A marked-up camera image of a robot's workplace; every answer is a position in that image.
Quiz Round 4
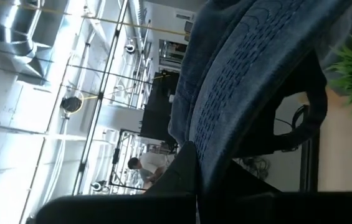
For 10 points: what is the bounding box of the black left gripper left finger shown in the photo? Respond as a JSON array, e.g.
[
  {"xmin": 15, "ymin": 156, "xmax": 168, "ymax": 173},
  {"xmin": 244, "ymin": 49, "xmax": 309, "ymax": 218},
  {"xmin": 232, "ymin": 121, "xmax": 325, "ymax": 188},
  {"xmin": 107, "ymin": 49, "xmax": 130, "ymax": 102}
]
[{"xmin": 34, "ymin": 141, "xmax": 199, "ymax": 224}]

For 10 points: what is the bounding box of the long ceiling light rail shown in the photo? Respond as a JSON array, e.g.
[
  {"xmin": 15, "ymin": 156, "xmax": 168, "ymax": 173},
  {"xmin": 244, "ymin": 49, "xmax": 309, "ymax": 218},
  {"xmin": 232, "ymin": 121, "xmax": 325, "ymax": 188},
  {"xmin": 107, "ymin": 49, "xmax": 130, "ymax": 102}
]
[{"xmin": 71, "ymin": 0, "xmax": 130, "ymax": 196}]

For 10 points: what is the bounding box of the person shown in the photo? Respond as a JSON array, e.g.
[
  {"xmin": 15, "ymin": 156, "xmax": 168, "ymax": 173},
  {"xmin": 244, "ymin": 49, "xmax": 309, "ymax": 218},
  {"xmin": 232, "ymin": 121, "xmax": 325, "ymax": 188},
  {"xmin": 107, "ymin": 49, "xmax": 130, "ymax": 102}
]
[{"xmin": 128, "ymin": 151, "xmax": 169, "ymax": 190}]

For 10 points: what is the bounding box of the silver ventilation duct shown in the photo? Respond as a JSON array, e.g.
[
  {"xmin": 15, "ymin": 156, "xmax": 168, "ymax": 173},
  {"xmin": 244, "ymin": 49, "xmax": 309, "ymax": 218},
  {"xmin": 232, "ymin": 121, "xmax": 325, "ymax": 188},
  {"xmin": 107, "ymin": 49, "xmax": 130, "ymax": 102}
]
[{"xmin": 0, "ymin": 0, "xmax": 47, "ymax": 82}]

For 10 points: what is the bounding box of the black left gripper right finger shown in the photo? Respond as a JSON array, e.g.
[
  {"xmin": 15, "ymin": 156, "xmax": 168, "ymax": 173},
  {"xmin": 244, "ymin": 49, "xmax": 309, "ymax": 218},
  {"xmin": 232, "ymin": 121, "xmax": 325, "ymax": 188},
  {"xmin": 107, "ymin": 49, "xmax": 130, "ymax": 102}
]
[{"xmin": 199, "ymin": 160, "xmax": 352, "ymax": 224}]

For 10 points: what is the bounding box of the black partition panel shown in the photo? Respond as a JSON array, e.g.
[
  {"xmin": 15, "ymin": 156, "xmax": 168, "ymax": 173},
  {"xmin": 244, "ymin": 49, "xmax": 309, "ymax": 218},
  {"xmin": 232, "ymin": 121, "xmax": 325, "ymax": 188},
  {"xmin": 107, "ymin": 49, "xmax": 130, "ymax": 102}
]
[{"xmin": 140, "ymin": 70, "xmax": 181, "ymax": 146}]

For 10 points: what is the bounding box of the black metal table frame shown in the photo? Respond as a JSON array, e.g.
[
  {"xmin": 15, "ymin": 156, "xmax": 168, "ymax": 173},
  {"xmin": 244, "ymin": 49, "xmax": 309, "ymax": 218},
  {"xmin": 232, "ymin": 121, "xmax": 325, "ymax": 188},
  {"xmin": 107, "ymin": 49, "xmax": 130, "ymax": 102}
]
[{"xmin": 299, "ymin": 129, "xmax": 320, "ymax": 192}]

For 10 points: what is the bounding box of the dark blue denim cap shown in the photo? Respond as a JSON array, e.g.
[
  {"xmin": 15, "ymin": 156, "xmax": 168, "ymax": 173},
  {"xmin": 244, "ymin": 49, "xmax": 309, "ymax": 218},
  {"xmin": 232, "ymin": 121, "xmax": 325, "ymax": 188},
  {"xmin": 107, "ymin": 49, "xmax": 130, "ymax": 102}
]
[{"xmin": 168, "ymin": 0, "xmax": 352, "ymax": 195}]

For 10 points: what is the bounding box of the grey cap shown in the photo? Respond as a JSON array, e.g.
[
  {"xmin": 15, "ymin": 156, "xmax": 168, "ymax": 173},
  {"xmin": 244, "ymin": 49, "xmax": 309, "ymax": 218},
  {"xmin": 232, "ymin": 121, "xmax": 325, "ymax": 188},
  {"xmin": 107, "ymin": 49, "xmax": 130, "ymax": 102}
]
[{"xmin": 315, "ymin": 0, "xmax": 352, "ymax": 94}]

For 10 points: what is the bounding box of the black ceiling cable reel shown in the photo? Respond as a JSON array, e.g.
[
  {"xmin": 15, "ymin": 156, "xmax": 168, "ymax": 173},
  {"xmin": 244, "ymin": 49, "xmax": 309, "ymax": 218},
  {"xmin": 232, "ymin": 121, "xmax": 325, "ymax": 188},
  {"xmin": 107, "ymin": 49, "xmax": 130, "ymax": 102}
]
[{"xmin": 60, "ymin": 93, "xmax": 85, "ymax": 115}]

